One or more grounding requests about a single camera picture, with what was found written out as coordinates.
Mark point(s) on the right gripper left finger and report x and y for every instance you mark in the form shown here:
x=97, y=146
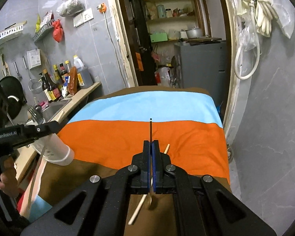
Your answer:
x=141, y=178

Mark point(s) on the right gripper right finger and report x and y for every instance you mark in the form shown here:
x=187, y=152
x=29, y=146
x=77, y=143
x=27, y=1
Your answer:
x=161, y=180

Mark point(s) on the metal slotted spatula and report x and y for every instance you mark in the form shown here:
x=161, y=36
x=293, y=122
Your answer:
x=36, y=114

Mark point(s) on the white plastic utensil holder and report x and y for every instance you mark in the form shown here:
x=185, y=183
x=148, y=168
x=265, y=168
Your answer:
x=56, y=151

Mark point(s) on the steel kitchen sink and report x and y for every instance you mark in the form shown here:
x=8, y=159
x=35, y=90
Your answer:
x=54, y=108

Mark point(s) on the person's left hand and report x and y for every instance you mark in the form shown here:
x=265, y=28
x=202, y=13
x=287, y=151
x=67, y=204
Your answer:
x=8, y=181

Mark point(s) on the wooden counter top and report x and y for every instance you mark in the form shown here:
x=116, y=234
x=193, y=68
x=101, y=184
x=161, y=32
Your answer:
x=28, y=153

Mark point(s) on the black wok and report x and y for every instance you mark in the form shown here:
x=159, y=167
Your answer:
x=13, y=90

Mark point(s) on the striped blue orange brown cloth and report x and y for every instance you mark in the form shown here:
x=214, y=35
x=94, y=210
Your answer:
x=106, y=133

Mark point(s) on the dark soy sauce bottle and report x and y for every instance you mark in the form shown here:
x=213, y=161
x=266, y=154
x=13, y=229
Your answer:
x=53, y=90

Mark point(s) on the large oil jug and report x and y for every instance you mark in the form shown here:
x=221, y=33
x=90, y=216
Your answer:
x=84, y=78

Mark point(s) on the grey cabinet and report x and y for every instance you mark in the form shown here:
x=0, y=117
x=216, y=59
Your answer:
x=202, y=66

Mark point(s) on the red plastic bag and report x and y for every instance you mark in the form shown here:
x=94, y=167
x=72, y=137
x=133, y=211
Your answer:
x=57, y=31

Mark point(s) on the green box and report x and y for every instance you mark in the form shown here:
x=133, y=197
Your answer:
x=158, y=37

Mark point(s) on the metal pot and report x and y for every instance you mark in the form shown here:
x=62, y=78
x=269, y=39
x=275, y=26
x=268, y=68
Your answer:
x=194, y=33

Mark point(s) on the grey bagged goods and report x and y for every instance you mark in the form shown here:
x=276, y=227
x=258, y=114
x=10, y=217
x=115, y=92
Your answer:
x=69, y=8

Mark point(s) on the white mesh strainer bag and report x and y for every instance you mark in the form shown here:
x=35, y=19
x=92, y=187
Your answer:
x=286, y=18

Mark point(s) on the wire skimmer ladle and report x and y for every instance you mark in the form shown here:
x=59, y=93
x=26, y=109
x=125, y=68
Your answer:
x=34, y=85

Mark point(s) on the wall spice rack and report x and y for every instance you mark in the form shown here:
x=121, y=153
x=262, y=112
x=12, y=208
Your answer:
x=43, y=25

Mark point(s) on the white wall socket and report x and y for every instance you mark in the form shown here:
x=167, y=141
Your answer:
x=83, y=17

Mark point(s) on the orange wall plug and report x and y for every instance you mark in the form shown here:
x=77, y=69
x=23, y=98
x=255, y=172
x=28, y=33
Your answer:
x=102, y=8

